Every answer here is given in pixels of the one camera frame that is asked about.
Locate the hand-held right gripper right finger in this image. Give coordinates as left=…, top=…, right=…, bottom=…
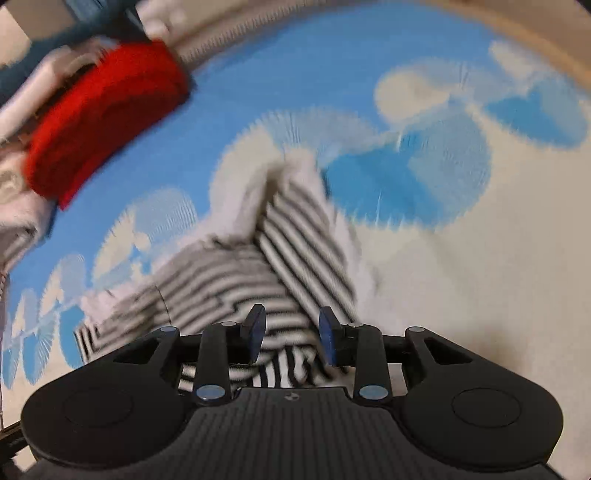
left=320, top=305, right=474, bottom=404

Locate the teal shark plush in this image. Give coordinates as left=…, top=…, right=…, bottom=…
left=0, top=0, right=153, bottom=93

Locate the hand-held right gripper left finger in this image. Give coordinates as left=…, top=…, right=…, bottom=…
left=115, top=304, right=267, bottom=407

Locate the white folded quilt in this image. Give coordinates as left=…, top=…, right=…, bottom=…
left=0, top=46, right=107, bottom=139

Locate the blue white patterned bed sheet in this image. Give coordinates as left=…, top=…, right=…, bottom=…
left=0, top=2, right=591, bottom=480

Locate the black white striped top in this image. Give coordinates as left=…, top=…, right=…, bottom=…
left=74, top=154, right=365, bottom=391

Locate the red folded blanket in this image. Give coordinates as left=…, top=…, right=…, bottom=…
left=23, top=39, right=192, bottom=210

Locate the cream folded blanket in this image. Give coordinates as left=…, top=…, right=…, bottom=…
left=0, top=152, right=58, bottom=278

